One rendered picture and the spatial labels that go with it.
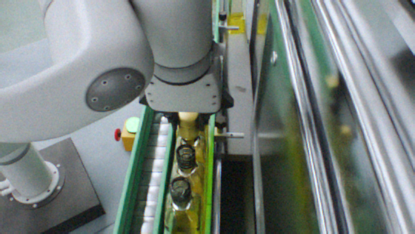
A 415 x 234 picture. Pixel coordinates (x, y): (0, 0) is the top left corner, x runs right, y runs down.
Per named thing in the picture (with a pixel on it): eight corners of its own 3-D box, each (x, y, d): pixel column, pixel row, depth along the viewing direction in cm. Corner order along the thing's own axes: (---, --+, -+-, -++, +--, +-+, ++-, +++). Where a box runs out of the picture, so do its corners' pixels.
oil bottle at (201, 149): (206, 211, 69) (205, 154, 53) (180, 209, 69) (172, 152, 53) (207, 188, 72) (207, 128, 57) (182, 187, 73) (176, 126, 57)
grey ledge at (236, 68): (253, 175, 86) (258, 150, 77) (220, 174, 86) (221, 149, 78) (241, 2, 149) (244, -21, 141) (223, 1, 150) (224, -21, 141)
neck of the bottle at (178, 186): (191, 210, 46) (190, 195, 42) (170, 209, 46) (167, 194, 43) (192, 192, 48) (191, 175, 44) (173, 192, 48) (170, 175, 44)
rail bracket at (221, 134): (241, 162, 78) (246, 126, 68) (213, 161, 78) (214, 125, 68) (241, 149, 80) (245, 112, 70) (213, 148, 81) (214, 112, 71)
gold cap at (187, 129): (198, 140, 52) (198, 122, 48) (177, 139, 52) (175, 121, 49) (200, 124, 54) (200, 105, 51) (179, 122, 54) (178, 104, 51)
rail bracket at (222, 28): (237, 51, 108) (240, 16, 98) (217, 50, 108) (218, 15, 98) (237, 44, 111) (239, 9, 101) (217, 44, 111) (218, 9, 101)
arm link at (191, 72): (226, 16, 36) (225, 32, 38) (148, 14, 36) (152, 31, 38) (224, 69, 32) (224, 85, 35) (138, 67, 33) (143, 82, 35)
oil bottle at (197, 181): (204, 236, 65) (203, 184, 49) (177, 235, 65) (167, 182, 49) (206, 212, 69) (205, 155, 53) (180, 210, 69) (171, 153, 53)
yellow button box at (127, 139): (147, 153, 95) (144, 138, 89) (123, 152, 95) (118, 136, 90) (151, 135, 100) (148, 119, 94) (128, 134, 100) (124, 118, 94)
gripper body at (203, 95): (224, 27, 37) (222, 80, 47) (139, 25, 38) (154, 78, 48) (223, 80, 34) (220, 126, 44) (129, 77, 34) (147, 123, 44)
